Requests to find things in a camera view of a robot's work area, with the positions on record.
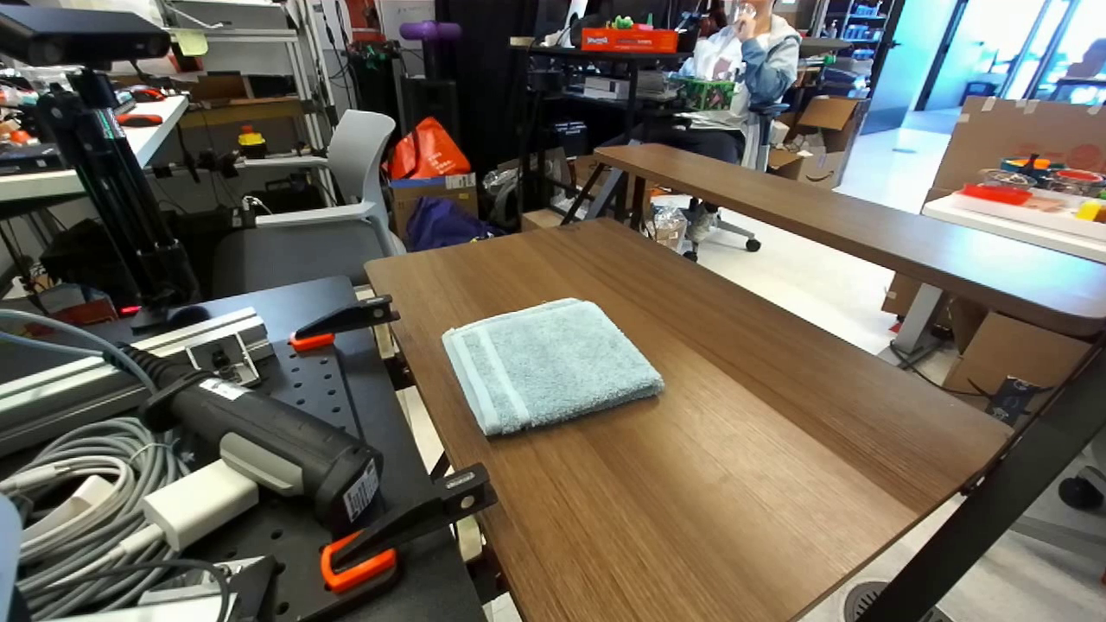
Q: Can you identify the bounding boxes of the black shelf rack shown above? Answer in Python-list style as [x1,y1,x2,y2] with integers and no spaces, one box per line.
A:
[510,39,694,231]

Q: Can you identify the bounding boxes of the light blue folded towel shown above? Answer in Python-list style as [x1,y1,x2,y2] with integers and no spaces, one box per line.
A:
[442,298,665,437]

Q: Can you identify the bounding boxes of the stack of cardboard boxes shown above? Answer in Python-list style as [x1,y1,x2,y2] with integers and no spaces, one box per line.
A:
[881,275,1095,424]

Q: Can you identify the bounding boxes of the purple bag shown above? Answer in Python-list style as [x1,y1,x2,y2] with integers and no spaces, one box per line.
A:
[406,197,504,252]

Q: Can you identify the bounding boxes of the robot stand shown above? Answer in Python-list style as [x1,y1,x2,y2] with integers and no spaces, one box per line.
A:
[0,276,490,622]

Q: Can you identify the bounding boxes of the white desk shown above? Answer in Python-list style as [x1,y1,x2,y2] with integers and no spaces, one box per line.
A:
[0,95,190,205]

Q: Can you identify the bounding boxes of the black handheld device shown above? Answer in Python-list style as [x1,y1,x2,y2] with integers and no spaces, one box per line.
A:
[121,344,385,533]

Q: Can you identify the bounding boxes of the purple foam roller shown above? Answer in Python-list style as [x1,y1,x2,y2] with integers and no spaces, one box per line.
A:
[399,21,463,43]

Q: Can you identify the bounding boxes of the green box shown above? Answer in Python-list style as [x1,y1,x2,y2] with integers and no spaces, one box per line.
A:
[673,76,736,111]

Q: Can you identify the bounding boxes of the black clamp with orange grip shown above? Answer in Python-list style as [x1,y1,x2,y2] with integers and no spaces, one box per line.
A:
[321,464,499,595]
[289,295,401,352]

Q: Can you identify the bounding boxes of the metal shelf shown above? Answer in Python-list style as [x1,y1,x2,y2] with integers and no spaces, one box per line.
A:
[162,0,340,201]

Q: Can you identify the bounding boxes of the orange bag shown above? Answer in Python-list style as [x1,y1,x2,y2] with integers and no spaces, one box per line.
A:
[385,117,473,181]

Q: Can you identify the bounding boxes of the camera on tripod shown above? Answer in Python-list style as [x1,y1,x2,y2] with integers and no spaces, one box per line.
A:
[0,4,205,331]

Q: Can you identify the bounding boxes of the open cardboard box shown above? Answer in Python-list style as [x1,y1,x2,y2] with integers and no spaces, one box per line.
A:
[767,95,867,187]

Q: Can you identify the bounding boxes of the coil of grey cable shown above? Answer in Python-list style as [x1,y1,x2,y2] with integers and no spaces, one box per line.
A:
[0,417,193,619]

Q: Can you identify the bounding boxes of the aluminium rail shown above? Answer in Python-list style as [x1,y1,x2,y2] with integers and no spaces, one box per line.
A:
[0,307,275,459]

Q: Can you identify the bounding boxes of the light grey cable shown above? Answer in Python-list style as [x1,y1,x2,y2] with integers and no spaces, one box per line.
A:
[0,309,160,395]

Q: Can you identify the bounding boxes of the glass door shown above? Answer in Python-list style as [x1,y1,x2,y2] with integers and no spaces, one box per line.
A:
[914,0,1106,111]

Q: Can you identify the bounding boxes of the person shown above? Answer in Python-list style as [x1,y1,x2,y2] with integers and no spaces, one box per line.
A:
[639,0,803,244]

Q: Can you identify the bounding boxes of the red tray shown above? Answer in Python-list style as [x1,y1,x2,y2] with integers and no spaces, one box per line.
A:
[961,182,1034,206]

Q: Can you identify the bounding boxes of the grey chair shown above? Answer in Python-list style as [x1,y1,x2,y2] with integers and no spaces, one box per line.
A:
[212,110,407,299]

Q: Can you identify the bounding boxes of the office chair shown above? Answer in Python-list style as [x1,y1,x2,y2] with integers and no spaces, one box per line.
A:
[683,102,792,262]

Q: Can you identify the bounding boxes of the large cardboard sheet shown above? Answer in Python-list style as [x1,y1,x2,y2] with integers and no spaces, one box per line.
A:
[926,95,1106,205]

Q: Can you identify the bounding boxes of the white power adapter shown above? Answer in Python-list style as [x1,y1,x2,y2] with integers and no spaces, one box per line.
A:
[143,460,260,552]

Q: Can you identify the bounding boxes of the cardboard box with label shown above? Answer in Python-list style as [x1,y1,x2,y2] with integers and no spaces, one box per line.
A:
[391,173,479,244]

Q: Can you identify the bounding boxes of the long wooden table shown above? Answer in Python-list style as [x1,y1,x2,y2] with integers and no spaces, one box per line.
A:
[562,143,1106,370]

